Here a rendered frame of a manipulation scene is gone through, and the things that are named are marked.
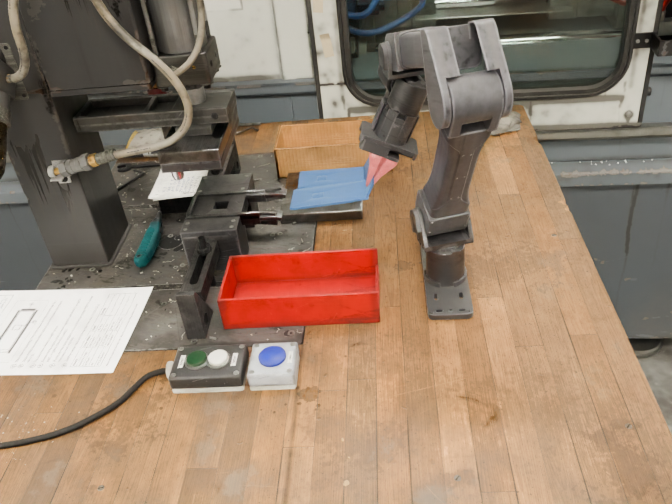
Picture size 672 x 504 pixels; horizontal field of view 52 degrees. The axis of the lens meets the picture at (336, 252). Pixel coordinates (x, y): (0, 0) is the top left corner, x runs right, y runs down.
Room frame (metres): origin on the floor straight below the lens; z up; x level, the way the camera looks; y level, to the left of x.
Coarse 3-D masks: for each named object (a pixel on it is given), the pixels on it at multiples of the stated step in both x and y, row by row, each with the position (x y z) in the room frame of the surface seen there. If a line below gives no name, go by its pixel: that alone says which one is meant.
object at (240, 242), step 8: (216, 208) 1.09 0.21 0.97; (224, 208) 1.10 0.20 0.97; (248, 208) 1.13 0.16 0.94; (256, 208) 1.17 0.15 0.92; (240, 224) 1.03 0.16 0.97; (240, 232) 1.02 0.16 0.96; (184, 240) 1.00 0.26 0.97; (192, 240) 1.00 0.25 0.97; (224, 240) 1.00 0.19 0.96; (232, 240) 0.99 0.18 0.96; (240, 240) 1.01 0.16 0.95; (184, 248) 1.00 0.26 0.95; (192, 248) 1.00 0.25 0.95; (224, 248) 1.00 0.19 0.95; (232, 248) 0.99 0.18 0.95; (240, 248) 0.99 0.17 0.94; (248, 248) 1.05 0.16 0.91; (192, 256) 1.00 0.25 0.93; (224, 256) 1.00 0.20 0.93; (224, 264) 1.00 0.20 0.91
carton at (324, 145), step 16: (288, 128) 1.43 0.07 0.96; (304, 128) 1.42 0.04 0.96; (320, 128) 1.42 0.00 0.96; (336, 128) 1.41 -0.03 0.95; (352, 128) 1.41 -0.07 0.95; (288, 144) 1.43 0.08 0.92; (304, 144) 1.42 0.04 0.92; (320, 144) 1.42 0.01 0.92; (336, 144) 1.30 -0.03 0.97; (352, 144) 1.30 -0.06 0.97; (288, 160) 1.31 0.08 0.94; (304, 160) 1.31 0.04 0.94; (320, 160) 1.30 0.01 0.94; (336, 160) 1.30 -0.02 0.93; (352, 160) 1.30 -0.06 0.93
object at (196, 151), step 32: (160, 96) 1.14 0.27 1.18; (192, 96) 1.08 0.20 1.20; (224, 96) 1.10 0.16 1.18; (96, 128) 1.08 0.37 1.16; (128, 128) 1.07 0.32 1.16; (192, 128) 1.05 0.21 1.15; (224, 128) 1.06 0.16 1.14; (160, 160) 1.00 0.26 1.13; (192, 160) 0.99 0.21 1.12; (224, 160) 1.01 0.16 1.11
